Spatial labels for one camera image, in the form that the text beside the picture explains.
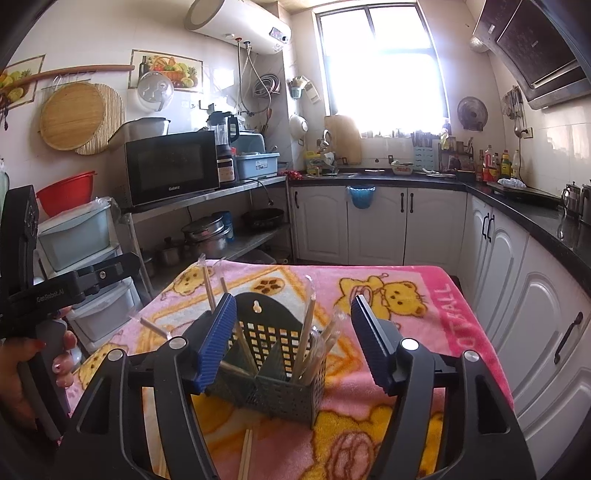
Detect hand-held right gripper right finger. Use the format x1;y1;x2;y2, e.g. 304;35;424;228
351;295;539;480

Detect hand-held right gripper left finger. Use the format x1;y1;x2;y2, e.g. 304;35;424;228
55;292;238;480

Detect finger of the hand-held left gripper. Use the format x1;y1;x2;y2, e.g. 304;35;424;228
75;251;142;302

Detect dark green utensil basket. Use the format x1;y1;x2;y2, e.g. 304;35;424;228
205;292;327;428

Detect person's left hand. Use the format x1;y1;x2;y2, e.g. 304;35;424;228
0;305;79;431

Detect pink bear print blanket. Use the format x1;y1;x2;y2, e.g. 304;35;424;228
67;259;516;480

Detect plastic drawer unit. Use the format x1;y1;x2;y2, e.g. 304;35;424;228
34;198;140;354

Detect small steel lidded pot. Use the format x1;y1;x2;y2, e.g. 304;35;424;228
154;237;184;267

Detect red plastic basin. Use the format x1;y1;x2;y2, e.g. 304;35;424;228
36;171;98;218

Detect stacked steel pots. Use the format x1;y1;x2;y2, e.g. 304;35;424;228
181;217;230;260

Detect black microwave oven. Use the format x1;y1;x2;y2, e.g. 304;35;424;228
124;130;221;208

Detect blue canister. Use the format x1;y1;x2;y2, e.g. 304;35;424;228
217;210;236;243

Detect steel shelf rack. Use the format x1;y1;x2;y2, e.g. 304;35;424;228
117;175;294;297

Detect round wooden board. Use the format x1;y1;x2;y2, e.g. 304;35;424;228
39;82;107;152

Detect black wok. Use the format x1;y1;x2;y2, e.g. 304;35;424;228
241;208;286;232

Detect white plastic container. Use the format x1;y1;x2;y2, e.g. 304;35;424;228
122;117;172;142

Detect round bamboo mat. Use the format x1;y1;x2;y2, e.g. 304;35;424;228
76;83;127;157

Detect blue hanging waste bin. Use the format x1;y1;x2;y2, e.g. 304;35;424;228
347;185;376;210

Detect black blender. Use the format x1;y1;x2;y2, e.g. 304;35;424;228
206;111;241;186

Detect white base cabinets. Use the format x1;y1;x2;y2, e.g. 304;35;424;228
291;182;591;476

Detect grey-blue dish drainer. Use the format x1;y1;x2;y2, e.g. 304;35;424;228
233;133;281;181

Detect long wooden rolling pin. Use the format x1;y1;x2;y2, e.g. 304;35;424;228
6;64;136;91

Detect white plastic food cover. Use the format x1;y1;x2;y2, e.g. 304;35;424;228
137;70;175;113

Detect light blue knife block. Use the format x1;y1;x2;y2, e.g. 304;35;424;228
412;131;435;171

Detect black spice rack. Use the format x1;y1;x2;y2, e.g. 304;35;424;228
438;136;476;174

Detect steel sink faucet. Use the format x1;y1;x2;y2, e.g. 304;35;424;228
320;130;338;175

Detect pale wooden cutting board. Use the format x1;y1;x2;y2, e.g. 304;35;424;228
323;114;362;165

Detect black induction cooktop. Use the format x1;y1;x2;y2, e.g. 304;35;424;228
487;179;562;209

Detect black kitchen countertop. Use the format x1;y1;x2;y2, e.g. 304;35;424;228
288;168;591;274

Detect hanging steel racks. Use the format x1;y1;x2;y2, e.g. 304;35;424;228
253;73;281;99

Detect white water heater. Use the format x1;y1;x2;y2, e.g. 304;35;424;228
185;0;293;56

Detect hanging steel ladles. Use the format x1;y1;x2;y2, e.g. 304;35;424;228
502;85;527;140

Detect kitchen window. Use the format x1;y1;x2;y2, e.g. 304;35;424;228
314;4;451;136

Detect black range hood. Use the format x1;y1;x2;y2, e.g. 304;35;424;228
471;0;591;111

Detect fruit picture wall tile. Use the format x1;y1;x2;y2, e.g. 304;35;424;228
128;49;199;93
0;54;46;110

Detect water heater hoses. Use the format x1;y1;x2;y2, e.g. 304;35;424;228
235;41;264;116

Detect round grey wall strainer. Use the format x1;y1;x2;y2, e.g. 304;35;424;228
457;95;489;132

